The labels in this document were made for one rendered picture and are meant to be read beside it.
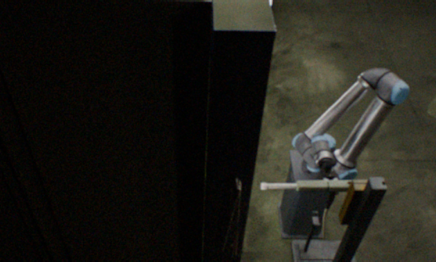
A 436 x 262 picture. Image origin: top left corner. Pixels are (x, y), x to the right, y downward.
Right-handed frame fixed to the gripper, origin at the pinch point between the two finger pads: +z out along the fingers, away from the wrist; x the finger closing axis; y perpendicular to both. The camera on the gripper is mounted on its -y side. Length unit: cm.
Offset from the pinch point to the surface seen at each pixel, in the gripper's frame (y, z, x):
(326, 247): 35.3, 11.2, -2.1
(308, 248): 35.3, 12.0, 7.8
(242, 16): -113, 20, 56
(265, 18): -113, 21, 50
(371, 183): -49, 33, 3
